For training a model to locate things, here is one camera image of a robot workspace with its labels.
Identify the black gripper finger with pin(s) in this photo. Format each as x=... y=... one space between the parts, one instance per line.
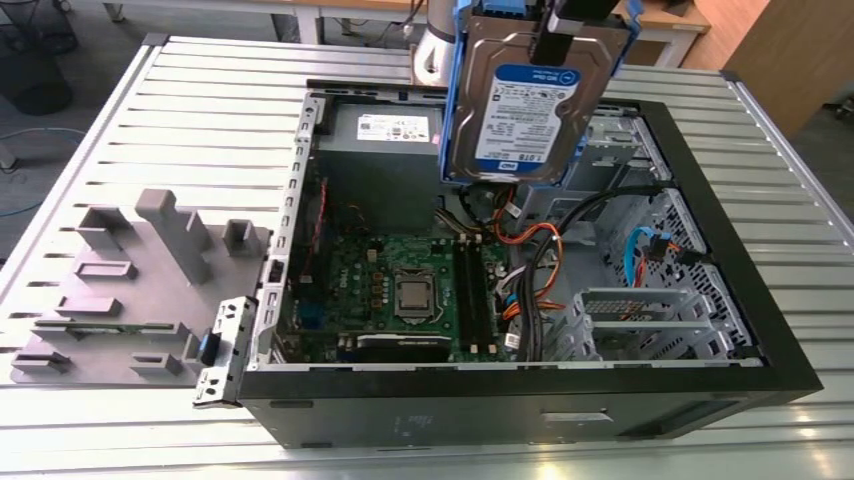
x=552 y=47

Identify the hard disk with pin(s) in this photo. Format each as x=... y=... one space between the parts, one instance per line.
x=534 y=125

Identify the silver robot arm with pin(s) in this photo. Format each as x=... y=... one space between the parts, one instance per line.
x=434 y=60

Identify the metal disk bay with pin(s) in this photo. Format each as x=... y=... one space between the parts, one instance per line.
x=643 y=325

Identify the metal drive cage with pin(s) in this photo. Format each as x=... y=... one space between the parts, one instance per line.
x=614 y=175

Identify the brown wooden cabinet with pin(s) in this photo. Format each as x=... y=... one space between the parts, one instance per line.
x=787 y=60

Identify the grey power supply unit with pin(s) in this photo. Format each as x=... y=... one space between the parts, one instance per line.
x=380 y=185

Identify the black chair base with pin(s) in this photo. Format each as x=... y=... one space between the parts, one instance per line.
x=843 y=105

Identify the green motherboard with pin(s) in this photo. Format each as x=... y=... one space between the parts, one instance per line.
x=407 y=250

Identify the black RAM slot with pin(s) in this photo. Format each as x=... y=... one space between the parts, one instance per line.
x=484 y=295
x=467 y=295

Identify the silver CPU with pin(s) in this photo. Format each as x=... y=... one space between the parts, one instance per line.
x=415 y=294

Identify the black graphics card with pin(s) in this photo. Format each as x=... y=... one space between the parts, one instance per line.
x=400 y=346

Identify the black PC case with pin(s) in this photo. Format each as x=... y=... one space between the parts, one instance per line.
x=467 y=400

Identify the grey parts rack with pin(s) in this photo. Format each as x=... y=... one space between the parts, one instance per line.
x=153 y=300

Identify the green RAM stick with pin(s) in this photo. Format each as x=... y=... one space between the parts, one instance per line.
x=107 y=327

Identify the wooden desk white frame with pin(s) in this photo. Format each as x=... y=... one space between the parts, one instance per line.
x=674 y=20
x=303 y=32

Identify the grey metal card bracket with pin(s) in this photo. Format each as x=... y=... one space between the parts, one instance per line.
x=227 y=312

